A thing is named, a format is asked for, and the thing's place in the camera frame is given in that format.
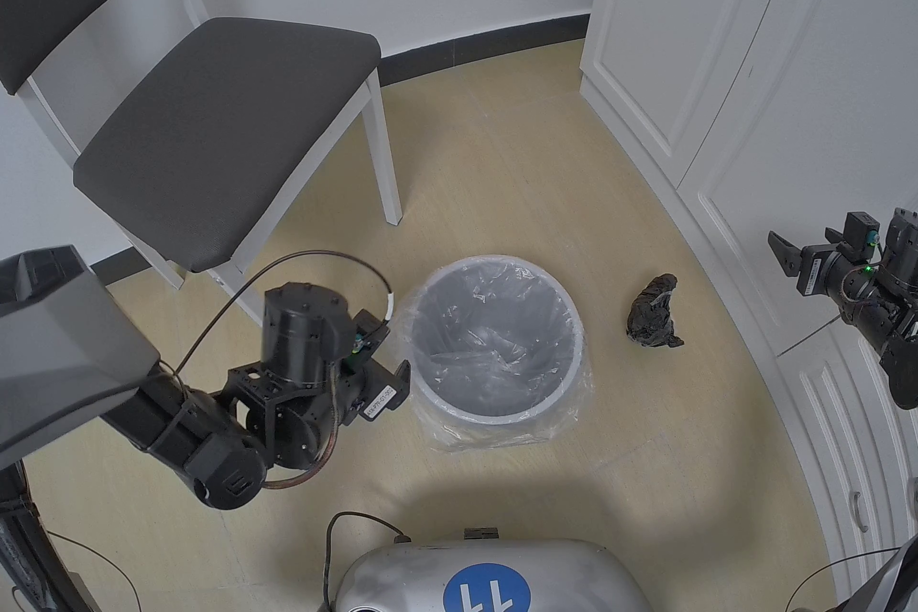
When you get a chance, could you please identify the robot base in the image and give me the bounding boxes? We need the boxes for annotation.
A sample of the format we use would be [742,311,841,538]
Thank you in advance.
[336,526,648,612]

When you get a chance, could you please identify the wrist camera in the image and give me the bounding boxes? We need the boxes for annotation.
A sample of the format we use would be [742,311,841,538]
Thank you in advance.
[842,210,883,267]
[349,308,393,375]

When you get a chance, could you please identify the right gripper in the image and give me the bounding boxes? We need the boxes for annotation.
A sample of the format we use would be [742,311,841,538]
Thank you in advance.
[768,226,854,300]

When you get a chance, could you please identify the black cable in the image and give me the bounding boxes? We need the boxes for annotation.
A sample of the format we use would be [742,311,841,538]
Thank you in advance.
[787,548,906,612]
[43,529,142,612]
[172,249,397,384]
[321,512,411,612]

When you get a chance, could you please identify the white wardrobe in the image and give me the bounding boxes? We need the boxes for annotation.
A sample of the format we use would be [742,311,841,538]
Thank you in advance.
[578,0,918,612]

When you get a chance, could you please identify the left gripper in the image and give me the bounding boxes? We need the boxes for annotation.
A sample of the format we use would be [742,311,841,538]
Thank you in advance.
[336,358,414,426]

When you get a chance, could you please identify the clear plastic bag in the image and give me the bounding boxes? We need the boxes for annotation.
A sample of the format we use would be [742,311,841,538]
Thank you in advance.
[392,253,598,454]

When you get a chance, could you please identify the white trash bin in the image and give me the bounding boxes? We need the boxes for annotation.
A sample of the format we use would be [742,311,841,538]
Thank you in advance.
[407,253,584,432]

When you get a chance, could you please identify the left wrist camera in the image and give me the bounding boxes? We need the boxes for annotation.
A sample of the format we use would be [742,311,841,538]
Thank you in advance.
[349,308,393,375]

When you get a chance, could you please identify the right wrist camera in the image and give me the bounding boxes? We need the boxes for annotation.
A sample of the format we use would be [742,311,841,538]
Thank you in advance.
[842,210,883,267]

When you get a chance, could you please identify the white chair with grey seat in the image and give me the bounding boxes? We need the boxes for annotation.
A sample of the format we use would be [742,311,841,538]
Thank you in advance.
[0,0,404,329]

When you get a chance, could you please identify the black plastic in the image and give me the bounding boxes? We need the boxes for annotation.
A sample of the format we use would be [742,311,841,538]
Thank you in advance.
[624,272,687,350]

